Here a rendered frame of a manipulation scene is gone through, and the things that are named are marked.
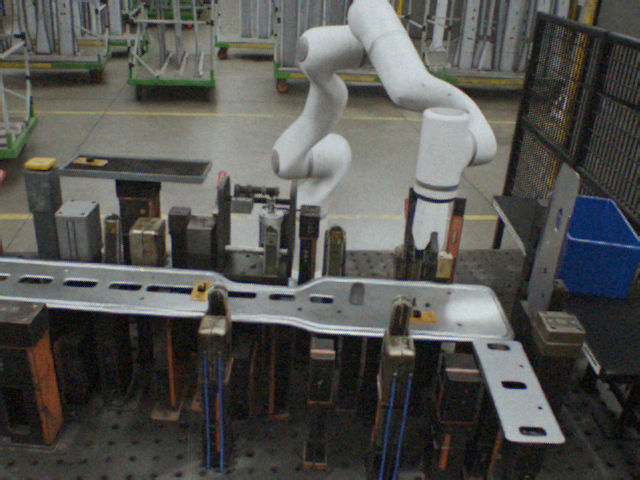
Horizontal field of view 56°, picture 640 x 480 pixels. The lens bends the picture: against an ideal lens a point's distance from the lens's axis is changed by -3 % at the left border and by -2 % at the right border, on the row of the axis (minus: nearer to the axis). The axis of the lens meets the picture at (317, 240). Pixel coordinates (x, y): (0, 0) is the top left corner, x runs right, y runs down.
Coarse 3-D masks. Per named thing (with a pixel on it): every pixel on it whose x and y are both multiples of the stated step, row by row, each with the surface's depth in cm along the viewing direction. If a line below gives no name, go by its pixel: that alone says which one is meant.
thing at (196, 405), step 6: (198, 324) 136; (198, 348) 139; (198, 354) 140; (198, 360) 140; (198, 366) 141; (198, 372) 142; (198, 378) 143; (198, 384) 143; (198, 390) 144; (198, 396) 146; (192, 402) 145; (198, 402) 145; (192, 408) 143; (198, 408) 143
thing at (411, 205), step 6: (408, 192) 141; (414, 192) 137; (408, 198) 140; (414, 198) 137; (408, 204) 140; (414, 204) 141; (408, 210) 140; (414, 210) 141; (408, 216) 141; (408, 222) 141; (408, 228) 142; (408, 234) 143; (408, 240) 144; (414, 246) 144; (402, 258) 144; (414, 258) 144
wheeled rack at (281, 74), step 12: (276, 0) 815; (276, 12) 816; (408, 12) 835; (276, 24) 828; (408, 24) 842; (276, 36) 835; (276, 48) 755; (420, 48) 769; (276, 60) 760; (276, 72) 766; (300, 72) 773; (336, 72) 782; (348, 72) 783; (360, 72) 785; (372, 72) 786
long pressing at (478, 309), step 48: (0, 288) 130; (48, 288) 131; (96, 288) 133; (144, 288) 134; (192, 288) 136; (240, 288) 136; (288, 288) 137; (336, 288) 139; (384, 288) 140; (432, 288) 141; (480, 288) 142; (432, 336) 124; (480, 336) 125
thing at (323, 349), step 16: (320, 352) 118; (320, 368) 117; (320, 384) 119; (320, 400) 121; (320, 416) 124; (320, 432) 126; (304, 448) 133; (320, 448) 127; (304, 464) 128; (320, 464) 128
